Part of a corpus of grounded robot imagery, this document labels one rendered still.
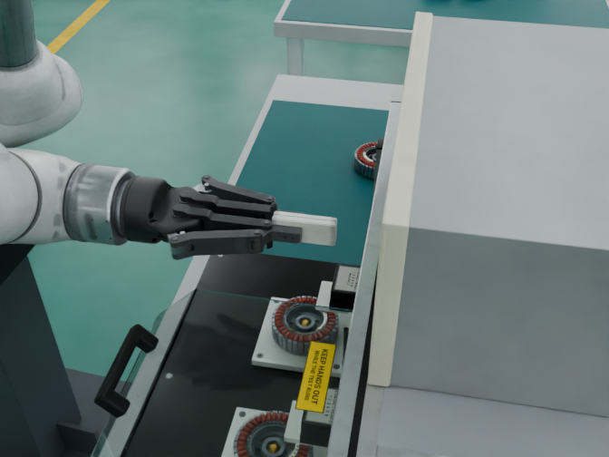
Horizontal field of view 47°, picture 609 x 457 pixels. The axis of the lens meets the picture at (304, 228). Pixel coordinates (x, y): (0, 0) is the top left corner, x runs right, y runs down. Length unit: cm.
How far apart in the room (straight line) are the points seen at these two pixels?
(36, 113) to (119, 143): 178
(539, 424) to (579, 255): 19
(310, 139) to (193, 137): 151
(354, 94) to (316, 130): 21
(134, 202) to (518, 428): 45
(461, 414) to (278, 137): 115
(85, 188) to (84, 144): 245
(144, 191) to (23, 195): 13
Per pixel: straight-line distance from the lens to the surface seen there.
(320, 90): 195
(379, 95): 194
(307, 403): 76
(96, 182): 80
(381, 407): 70
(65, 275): 258
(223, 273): 133
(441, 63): 82
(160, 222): 78
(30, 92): 141
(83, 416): 213
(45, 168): 81
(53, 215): 81
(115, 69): 386
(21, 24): 135
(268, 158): 167
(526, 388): 70
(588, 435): 72
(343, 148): 170
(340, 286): 108
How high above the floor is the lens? 167
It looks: 39 degrees down
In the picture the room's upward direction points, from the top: straight up
